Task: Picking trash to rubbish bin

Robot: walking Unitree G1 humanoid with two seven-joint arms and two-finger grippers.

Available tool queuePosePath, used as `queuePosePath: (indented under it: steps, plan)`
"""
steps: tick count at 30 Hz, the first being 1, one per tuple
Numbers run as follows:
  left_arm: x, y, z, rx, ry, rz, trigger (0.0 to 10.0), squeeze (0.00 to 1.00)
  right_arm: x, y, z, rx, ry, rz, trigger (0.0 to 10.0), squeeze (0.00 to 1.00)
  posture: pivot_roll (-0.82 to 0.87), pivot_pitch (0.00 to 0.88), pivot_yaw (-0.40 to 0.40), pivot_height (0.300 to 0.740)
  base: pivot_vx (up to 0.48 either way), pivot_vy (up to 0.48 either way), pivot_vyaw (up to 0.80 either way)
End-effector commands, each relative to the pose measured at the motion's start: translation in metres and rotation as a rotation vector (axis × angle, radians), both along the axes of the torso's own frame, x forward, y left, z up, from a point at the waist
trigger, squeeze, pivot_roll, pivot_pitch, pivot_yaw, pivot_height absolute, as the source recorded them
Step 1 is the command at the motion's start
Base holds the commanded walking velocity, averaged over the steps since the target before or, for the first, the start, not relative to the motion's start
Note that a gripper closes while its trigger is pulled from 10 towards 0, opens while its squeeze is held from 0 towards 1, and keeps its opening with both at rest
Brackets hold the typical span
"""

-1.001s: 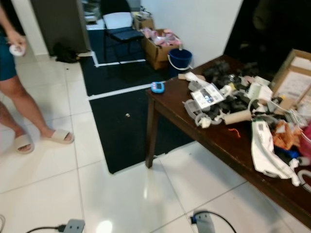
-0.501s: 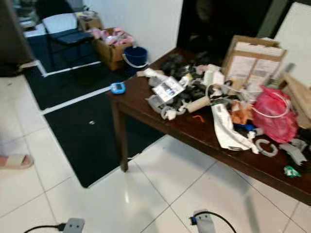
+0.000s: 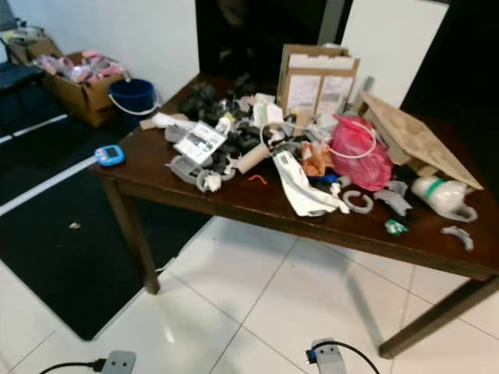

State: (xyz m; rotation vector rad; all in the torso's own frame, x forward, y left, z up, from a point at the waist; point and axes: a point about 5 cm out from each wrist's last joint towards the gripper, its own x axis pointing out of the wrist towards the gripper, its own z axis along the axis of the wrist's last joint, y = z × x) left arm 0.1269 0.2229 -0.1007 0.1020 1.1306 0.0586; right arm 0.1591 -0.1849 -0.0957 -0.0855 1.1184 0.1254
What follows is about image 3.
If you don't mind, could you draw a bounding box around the white leaning board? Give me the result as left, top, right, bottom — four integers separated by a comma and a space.
339, 0, 450, 108

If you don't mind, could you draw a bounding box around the small blue white device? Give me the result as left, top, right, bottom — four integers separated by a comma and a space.
94, 145, 126, 168

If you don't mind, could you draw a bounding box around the white printed label card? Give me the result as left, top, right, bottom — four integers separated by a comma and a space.
172, 122, 228, 165

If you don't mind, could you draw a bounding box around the pink plastic bag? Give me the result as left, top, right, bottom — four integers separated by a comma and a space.
328, 114, 394, 192

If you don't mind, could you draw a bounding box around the blue plastic bucket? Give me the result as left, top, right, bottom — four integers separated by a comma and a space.
108, 78, 157, 130

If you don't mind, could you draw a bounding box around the flat corrugated cardboard piece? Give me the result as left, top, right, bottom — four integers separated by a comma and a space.
356, 91, 485, 191

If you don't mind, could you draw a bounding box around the pile of black parts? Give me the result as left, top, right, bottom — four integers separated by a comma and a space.
177, 79, 243, 119

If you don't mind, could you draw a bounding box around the black floor mat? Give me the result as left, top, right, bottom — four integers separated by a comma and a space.
0, 132, 213, 341

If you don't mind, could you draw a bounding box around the grey curved plastic part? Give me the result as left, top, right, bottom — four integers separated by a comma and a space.
441, 226, 476, 252

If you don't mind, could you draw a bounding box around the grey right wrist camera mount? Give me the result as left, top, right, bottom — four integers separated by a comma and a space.
308, 338, 349, 374

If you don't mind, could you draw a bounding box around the brown cardboard tube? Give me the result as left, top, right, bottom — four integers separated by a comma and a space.
235, 143, 274, 175

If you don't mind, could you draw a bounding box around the large grey plastic shell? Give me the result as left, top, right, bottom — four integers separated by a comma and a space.
168, 156, 235, 193

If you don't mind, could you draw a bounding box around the cardboard box with pink items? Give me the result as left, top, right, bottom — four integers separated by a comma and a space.
39, 51, 127, 128

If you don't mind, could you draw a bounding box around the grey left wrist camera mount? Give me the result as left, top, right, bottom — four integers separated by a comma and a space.
102, 350, 138, 374

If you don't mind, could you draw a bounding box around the crumpled orange brown paper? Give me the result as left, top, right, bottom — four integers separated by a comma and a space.
300, 141, 335, 178

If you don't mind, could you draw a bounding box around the grey plastic ring part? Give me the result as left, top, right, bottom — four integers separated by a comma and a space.
341, 191, 375, 215

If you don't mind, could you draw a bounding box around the brown wooden table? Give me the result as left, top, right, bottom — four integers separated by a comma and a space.
90, 74, 499, 359

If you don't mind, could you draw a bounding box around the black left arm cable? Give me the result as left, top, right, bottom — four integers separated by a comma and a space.
38, 358, 109, 374

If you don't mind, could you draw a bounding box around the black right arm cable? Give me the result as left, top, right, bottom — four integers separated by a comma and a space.
312, 340, 382, 374

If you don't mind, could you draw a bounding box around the grey angular plastic part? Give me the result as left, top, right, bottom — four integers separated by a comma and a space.
374, 182, 413, 218

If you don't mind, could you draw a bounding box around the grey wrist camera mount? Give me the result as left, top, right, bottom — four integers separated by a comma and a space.
102, 350, 138, 374
308, 338, 349, 374

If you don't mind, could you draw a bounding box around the small green white wrapper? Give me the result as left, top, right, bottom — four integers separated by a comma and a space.
384, 220, 410, 237

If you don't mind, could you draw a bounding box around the upright cardboard box with labels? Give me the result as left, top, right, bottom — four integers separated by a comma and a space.
276, 44, 362, 119

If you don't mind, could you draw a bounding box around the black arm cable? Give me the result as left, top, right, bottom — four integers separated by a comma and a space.
312, 340, 382, 374
38, 358, 109, 374

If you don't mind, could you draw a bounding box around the white paper bag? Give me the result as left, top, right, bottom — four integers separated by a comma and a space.
272, 150, 351, 218

